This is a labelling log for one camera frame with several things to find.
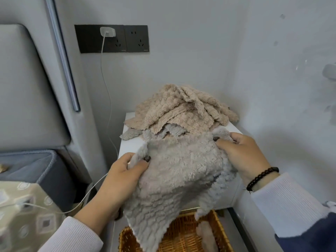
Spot silver headboard trim strip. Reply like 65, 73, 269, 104
44, 0, 81, 112

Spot person's right forearm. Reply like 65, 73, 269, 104
244, 171, 336, 252

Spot person's left forearm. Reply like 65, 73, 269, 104
38, 191, 121, 252

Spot white nightstand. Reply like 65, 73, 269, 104
118, 112, 245, 212

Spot black bead bracelet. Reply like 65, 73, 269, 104
246, 167, 280, 193

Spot grey padded headboard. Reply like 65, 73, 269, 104
0, 23, 71, 153

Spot white charger plug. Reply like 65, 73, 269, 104
99, 26, 116, 38

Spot narrow black wall socket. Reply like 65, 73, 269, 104
124, 25, 150, 53

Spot white charging cable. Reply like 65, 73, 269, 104
0, 33, 119, 215

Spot single grey towel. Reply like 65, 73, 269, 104
122, 127, 238, 252

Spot wide black wall socket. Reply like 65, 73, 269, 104
74, 24, 128, 54

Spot orange wicker basket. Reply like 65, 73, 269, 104
118, 209, 234, 252

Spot person's left hand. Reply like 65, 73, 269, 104
98, 152, 152, 208

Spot single beige towel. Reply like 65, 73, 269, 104
195, 220, 219, 252

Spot pile of beige grey towels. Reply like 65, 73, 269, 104
120, 84, 239, 141

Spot person's right hand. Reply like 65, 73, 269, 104
213, 132, 271, 186

